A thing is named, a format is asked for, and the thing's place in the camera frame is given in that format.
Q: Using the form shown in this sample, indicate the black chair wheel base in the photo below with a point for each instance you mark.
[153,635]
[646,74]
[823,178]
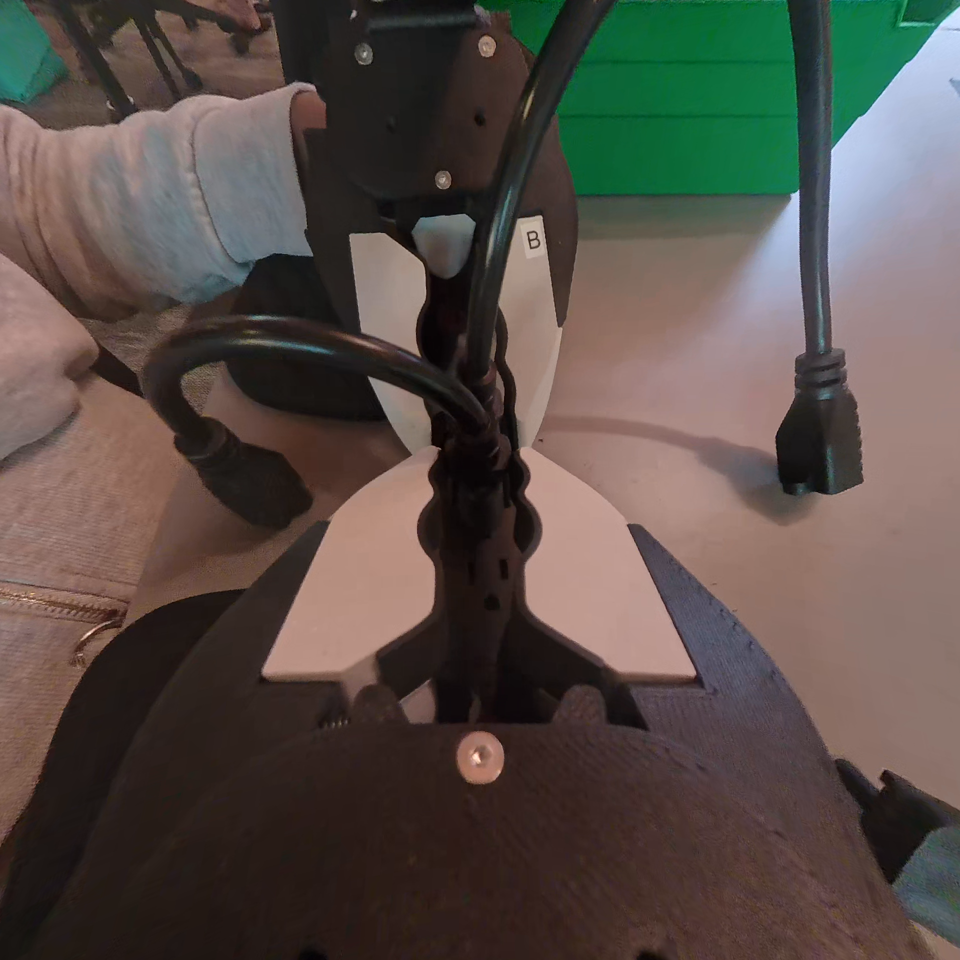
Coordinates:
[150,45]

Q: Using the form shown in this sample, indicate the person's left hand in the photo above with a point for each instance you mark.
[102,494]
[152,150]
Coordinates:
[307,112]

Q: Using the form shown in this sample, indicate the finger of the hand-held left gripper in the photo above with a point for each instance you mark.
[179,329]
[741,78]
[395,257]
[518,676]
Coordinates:
[534,345]
[382,300]

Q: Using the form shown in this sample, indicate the person's left forearm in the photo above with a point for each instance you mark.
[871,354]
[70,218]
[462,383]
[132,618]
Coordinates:
[150,195]

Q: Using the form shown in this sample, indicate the teal bag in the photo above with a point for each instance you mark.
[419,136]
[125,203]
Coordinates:
[26,52]

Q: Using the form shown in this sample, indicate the black round fabric pad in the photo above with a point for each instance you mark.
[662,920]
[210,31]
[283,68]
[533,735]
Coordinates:
[112,712]

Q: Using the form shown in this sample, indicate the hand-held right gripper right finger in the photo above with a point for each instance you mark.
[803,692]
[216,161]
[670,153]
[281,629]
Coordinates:
[607,592]

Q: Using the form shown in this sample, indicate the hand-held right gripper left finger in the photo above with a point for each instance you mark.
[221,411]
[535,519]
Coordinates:
[352,585]

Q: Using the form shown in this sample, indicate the green plastic bin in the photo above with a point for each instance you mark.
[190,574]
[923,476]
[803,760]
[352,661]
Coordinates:
[675,112]

